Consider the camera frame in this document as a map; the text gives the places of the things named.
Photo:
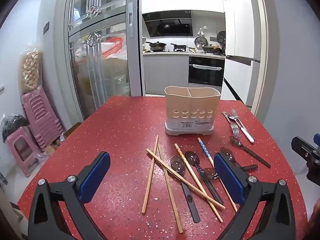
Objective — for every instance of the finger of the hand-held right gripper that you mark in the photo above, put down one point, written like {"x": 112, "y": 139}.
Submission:
{"x": 317, "y": 138}
{"x": 301, "y": 147}

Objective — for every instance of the dark translucent spoon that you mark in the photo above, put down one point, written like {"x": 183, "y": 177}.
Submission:
{"x": 209, "y": 174}
{"x": 236, "y": 141}
{"x": 193, "y": 158}
{"x": 226, "y": 153}
{"x": 178, "y": 164}

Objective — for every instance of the beige plastic cutlery holder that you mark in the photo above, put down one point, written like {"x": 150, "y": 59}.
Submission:
{"x": 192, "y": 105}

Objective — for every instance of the black frying pan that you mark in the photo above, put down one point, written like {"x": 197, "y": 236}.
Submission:
{"x": 179, "y": 47}

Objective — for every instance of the black plastic bag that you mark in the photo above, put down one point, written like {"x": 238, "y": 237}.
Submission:
{"x": 13, "y": 123}

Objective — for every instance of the white refrigerator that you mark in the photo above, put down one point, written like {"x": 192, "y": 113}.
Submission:
{"x": 240, "y": 30}

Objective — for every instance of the grey kitchen cabinet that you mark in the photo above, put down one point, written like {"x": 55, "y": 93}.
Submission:
{"x": 165, "y": 70}

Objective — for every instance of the wooden chopstick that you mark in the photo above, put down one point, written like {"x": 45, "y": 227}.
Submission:
{"x": 181, "y": 154}
{"x": 160, "y": 159}
{"x": 170, "y": 192}
{"x": 150, "y": 175}

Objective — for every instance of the stack of pink stools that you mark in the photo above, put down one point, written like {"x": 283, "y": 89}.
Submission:
{"x": 40, "y": 115}

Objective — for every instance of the black built-in oven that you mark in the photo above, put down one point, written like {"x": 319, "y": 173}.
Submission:
{"x": 205, "y": 76}

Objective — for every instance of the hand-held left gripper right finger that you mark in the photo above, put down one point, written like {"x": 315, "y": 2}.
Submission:
{"x": 228, "y": 177}

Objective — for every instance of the black wall switch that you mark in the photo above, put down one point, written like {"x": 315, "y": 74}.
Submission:
{"x": 45, "y": 27}

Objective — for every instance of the red plastic basket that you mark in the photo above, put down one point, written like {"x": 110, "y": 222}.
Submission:
{"x": 113, "y": 46}

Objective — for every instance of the clear bag of pale balls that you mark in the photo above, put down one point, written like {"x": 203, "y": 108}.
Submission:
{"x": 31, "y": 70}

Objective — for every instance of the blue patterned chopstick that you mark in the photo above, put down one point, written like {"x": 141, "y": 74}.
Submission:
{"x": 203, "y": 148}

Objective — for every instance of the black range hood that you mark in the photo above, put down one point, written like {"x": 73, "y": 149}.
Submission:
{"x": 167, "y": 26}

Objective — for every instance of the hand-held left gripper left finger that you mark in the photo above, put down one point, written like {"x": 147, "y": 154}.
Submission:
{"x": 96, "y": 175}

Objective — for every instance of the sliding glass door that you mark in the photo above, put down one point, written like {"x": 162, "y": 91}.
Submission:
{"x": 133, "y": 55}

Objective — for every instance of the black wok with food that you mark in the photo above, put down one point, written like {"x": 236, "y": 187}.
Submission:
{"x": 211, "y": 48}

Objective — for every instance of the single pink stool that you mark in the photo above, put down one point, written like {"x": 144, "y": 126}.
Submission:
{"x": 18, "y": 145}

